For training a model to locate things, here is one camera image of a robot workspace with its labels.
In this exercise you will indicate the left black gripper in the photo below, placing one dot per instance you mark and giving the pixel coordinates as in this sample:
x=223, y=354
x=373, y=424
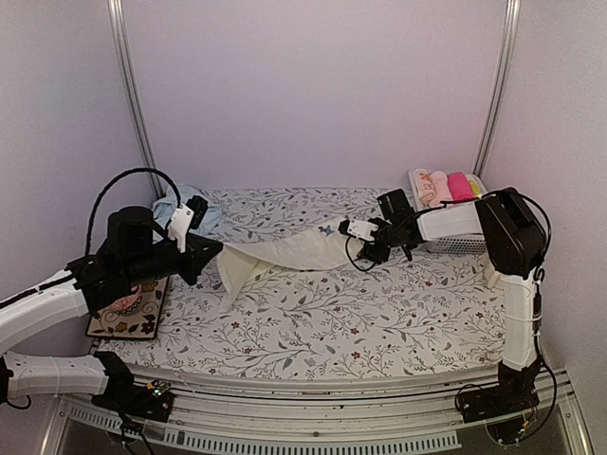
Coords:
x=197, y=256

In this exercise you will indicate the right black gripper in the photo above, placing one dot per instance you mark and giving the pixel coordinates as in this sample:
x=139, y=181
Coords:
x=376, y=256

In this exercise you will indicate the cream white towel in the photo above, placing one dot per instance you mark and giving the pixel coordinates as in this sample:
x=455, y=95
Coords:
x=318, y=248

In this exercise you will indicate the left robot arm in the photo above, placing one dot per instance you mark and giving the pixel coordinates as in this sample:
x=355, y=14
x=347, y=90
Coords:
x=47, y=304

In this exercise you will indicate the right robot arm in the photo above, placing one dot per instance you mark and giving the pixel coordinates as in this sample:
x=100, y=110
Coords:
x=516, y=244

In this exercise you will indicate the cream printed rolled towel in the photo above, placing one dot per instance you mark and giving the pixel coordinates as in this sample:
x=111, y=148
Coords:
x=424, y=186

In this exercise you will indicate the light pink rolled towel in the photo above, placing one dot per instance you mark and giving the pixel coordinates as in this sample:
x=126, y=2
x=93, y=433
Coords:
x=442, y=191

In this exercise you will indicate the white plastic basket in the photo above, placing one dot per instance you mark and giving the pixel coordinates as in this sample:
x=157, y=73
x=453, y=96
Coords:
x=455, y=237

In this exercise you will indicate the light blue crumpled cloth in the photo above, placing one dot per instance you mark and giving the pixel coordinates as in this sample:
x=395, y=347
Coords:
x=164, y=207

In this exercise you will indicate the hot pink rolled towel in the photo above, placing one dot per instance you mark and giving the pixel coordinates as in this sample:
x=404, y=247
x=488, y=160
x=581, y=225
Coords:
x=460, y=187

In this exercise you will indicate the pink patterned cupcake liner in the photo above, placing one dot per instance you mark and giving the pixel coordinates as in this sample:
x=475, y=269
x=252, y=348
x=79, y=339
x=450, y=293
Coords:
x=126, y=303

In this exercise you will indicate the yellow rolled towel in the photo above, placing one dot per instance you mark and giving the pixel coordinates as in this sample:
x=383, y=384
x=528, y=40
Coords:
x=475, y=187

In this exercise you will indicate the floral table cloth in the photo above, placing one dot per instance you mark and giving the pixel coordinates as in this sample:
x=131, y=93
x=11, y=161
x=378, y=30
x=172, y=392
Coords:
x=420, y=314

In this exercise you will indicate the floral square plate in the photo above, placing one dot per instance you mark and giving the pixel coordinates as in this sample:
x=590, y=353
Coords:
x=140, y=323

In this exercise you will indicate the cream ceramic mug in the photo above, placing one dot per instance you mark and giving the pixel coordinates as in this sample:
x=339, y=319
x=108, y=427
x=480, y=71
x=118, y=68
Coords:
x=493, y=278

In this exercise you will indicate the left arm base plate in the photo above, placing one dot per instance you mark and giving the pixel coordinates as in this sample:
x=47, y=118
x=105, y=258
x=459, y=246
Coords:
x=153, y=401

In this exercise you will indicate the front aluminium rail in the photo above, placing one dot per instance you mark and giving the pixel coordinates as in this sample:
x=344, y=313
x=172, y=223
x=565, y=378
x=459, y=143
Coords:
x=216, y=414

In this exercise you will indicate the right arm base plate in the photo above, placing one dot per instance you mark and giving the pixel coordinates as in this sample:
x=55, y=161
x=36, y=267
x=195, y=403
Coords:
x=477, y=403

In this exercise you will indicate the right aluminium frame post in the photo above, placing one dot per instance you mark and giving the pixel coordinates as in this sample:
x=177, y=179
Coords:
x=505, y=58

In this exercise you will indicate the aluminium frame post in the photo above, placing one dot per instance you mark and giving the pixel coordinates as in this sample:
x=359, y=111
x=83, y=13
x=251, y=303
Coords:
x=128, y=76
x=505, y=58

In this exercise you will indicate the left aluminium frame post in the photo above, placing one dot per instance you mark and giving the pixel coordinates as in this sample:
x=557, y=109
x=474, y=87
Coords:
x=128, y=76

